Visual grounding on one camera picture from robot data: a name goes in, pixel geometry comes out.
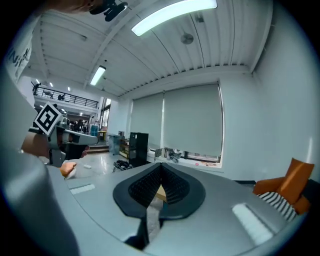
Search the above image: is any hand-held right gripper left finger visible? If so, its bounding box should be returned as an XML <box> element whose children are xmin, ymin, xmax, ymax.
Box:
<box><xmin>46</xmin><ymin>161</ymin><xmax>162</xmax><ymax>251</ymax></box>

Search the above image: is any person's left hand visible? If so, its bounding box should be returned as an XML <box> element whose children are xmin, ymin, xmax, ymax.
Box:
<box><xmin>59</xmin><ymin>161</ymin><xmax>78</xmax><ymax>179</ymax></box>

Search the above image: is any narrow grey roller blind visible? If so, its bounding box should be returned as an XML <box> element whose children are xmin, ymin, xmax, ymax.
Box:
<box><xmin>130</xmin><ymin>92</ymin><xmax>165</xmax><ymax>151</ymax></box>

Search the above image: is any black head-worn camera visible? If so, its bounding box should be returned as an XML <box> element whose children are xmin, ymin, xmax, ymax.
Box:
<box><xmin>89</xmin><ymin>0</ymin><xmax>129</xmax><ymax>23</ymax></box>

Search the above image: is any light wooden board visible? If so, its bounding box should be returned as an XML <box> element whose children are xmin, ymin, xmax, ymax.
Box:
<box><xmin>155</xmin><ymin>184</ymin><xmax>168</xmax><ymax>203</ymax></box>

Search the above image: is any wide grey roller blind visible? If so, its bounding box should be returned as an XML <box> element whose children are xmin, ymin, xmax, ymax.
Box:
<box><xmin>162</xmin><ymin>83</ymin><xmax>224</xmax><ymax>158</ymax></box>

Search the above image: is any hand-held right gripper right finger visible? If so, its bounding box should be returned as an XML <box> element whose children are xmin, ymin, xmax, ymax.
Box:
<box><xmin>144</xmin><ymin>161</ymin><xmax>301</xmax><ymax>256</ymax></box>

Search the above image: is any person's left forearm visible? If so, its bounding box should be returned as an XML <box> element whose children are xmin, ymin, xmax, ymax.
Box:
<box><xmin>20</xmin><ymin>130</ymin><xmax>51</xmax><ymax>159</ymax></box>

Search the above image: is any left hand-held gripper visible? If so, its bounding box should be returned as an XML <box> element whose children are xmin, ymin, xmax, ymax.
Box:
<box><xmin>28</xmin><ymin>101</ymin><xmax>100</xmax><ymax>168</ymax></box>

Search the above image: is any orange armchair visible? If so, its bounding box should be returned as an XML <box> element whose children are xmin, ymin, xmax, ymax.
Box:
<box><xmin>252</xmin><ymin>157</ymin><xmax>316</xmax><ymax>216</ymax></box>

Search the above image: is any black mezzanine railing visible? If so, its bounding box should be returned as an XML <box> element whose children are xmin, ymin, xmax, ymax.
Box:
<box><xmin>33</xmin><ymin>85</ymin><xmax>100</xmax><ymax>109</ymax></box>

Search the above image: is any grey clutter on windowsill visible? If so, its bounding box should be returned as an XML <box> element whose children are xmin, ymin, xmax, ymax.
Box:
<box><xmin>153</xmin><ymin>147</ymin><xmax>183</xmax><ymax>164</ymax></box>

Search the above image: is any clear plastic container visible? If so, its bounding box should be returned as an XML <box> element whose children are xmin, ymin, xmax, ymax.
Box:
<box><xmin>107</xmin><ymin>134</ymin><xmax>121</xmax><ymax>156</ymax></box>

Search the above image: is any black white striped cushion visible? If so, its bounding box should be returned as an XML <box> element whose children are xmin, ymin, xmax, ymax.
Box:
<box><xmin>257</xmin><ymin>191</ymin><xmax>299</xmax><ymax>223</ymax></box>

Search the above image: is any black cabinet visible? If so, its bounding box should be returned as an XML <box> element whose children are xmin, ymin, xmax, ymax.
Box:
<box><xmin>128</xmin><ymin>132</ymin><xmax>150</xmax><ymax>168</ymax></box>

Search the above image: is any long ceiling tube light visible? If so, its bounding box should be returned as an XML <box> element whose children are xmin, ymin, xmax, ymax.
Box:
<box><xmin>130</xmin><ymin>0</ymin><xmax>218</xmax><ymax>37</ymax></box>

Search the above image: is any pile of black cables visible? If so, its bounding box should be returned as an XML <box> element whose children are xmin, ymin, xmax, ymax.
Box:
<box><xmin>113</xmin><ymin>159</ymin><xmax>134</xmax><ymax>173</ymax></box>

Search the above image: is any open storage shelf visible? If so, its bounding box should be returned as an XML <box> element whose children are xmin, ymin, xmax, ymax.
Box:
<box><xmin>118</xmin><ymin>136</ymin><xmax>131</xmax><ymax>159</ymax></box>

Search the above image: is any round ceiling fixture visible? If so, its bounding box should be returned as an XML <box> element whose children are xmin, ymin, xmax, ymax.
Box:
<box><xmin>180</xmin><ymin>33</ymin><xmax>195</xmax><ymax>46</ymax></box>

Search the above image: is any short ceiling tube light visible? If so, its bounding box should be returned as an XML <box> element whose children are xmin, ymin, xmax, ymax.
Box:
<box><xmin>89</xmin><ymin>65</ymin><xmax>107</xmax><ymax>87</ymax></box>

